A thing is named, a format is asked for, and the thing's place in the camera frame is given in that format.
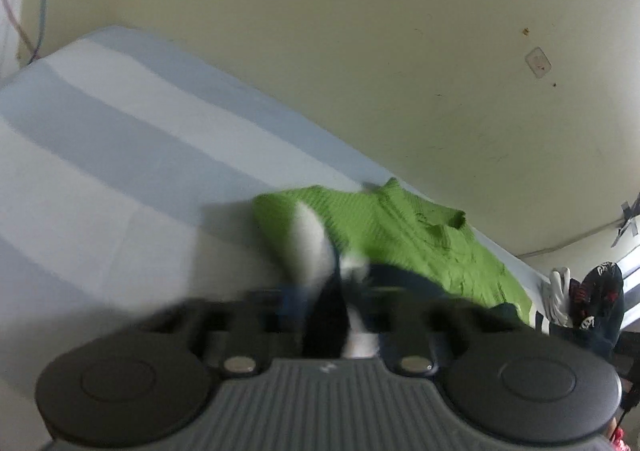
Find pink polka dot pajamas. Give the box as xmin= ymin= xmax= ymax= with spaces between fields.
xmin=606 ymin=425 xmax=632 ymax=451

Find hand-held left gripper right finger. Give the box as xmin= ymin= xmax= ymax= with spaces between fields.
xmin=361 ymin=287 xmax=507 ymax=378

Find cream wall conduit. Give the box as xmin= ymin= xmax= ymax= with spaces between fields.
xmin=519 ymin=218 xmax=628 ymax=258

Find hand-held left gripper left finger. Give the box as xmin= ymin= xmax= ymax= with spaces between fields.
xmin=145 ymin=286 xmax=307 ymax=378

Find black red white patterned garment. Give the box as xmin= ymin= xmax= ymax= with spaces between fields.
xmin=570 ymin=261 xmax=626 ymax=332

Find dark tape pieces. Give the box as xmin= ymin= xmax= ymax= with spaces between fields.
xmin=612 ymin=195 xmax=640 ymax=248

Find navy fleece garment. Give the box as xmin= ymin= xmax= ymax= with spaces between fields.
xmin=550 ymin=316 xmax=626 ymax=364

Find green navy striped knit sweater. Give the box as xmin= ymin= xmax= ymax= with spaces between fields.
xmin=252 ymin=177 xmax=533 ymax=362

